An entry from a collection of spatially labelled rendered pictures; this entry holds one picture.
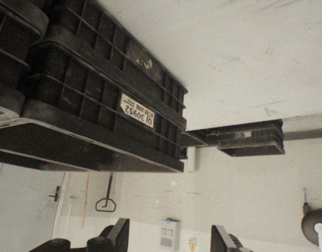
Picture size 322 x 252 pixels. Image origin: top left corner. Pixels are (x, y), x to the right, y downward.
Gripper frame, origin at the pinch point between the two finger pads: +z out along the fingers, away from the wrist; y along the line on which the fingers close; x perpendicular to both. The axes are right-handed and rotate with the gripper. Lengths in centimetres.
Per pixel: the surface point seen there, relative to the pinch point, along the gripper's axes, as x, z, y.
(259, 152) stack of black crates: 3, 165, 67
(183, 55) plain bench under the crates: 25.2, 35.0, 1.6
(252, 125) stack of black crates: 21, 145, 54
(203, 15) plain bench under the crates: 28.0, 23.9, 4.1
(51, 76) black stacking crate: 13.6, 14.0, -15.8
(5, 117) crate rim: 7.9, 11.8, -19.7
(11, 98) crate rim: 9.8, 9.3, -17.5
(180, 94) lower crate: 18.9, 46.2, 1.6
